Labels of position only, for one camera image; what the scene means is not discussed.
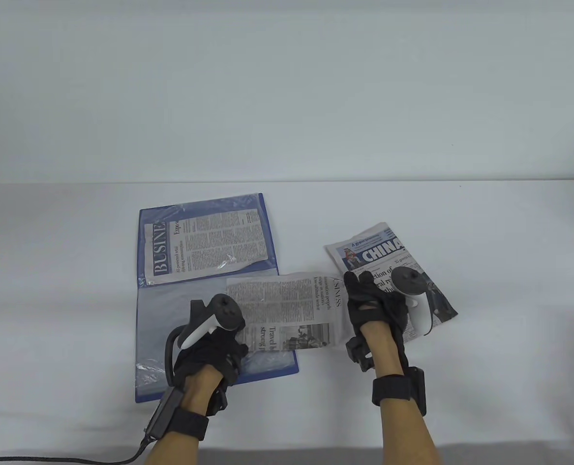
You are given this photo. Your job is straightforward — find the person's right hand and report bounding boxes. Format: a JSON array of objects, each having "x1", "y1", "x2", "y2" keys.
[{"x1": 344, "y1": 271, "x2": 411, "y2": 381}]

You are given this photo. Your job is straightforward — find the person's left hand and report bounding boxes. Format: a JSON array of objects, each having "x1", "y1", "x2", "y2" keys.
[{"x1": 172, "y1": 329, "x2": 249, "y2": 417}]

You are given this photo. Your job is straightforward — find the newspaper with bright blue masthead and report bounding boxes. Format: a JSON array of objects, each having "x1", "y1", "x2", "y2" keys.
[{"x1": 324, "y1": 222, "x2": 459, "y2": 345}]

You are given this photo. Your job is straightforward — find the blue folder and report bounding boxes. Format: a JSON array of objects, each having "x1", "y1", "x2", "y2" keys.
[{"x1": 135, "y1": 193, "x2": 299, "y2": 403}]

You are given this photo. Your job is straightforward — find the newspaper with dense text columns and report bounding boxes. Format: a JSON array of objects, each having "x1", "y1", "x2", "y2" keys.
[{"x1": 227, "y1": 272, "x2": 358, "y2": 354}]

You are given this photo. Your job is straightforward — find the newspaper with dark header band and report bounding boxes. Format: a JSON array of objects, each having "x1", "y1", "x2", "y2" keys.
[{"x1": 142, "y1": 208, "x2": 270, "y2": 286}]

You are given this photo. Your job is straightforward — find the person's right forearm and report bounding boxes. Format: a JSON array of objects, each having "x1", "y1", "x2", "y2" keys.
[{"x1": 379, "y1": 402, "x2": 445, "y2": 465}]

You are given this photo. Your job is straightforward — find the person's left forearm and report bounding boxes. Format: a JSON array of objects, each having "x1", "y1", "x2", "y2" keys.
[{"x1": 144, "y1": 431, "x2": 205, "y2": 465}]

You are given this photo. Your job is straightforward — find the white and black right controller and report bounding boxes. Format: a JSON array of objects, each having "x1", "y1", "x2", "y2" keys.
[{"x1": 391, "y1": 266, "x2": 435, "y2": 336}]

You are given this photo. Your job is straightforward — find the white and black controller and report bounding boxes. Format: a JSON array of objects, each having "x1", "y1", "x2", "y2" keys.
[
  {"x1": 165, "y1": 294, "x2": 245, "y2": 383},
  {"x1": 391, "y1": 266, "x2": 435, "y2": 336}
]

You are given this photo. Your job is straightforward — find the white and black left controller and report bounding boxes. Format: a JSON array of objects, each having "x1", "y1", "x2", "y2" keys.
[{"x1": 165, "y1": 294, "x2": 245, "y2": 383}]

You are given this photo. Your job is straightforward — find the black left wrist camera band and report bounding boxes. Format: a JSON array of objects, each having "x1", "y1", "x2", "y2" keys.
[{"x1": 144, "y1": 387, "x2": 209, "y2": 440}]

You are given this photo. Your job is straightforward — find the black wrist camera band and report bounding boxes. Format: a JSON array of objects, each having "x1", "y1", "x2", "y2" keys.
[
  {"x1": 144, "y1": 387, "x2": 209, "y2": 440},
  {"x1": 372, "y1": 367, "x2": 427, "y2": 416}
]

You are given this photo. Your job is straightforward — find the black right wrist camera band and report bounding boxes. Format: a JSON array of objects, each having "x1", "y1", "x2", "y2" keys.
[{"x1": 372, "y1": 367, "x2": 427, "y2": 416}]

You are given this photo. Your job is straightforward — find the black braided cable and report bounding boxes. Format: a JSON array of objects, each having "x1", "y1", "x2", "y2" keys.
[{"x1": 0, "y1": 434, "x2": 154, "y2": 465}]

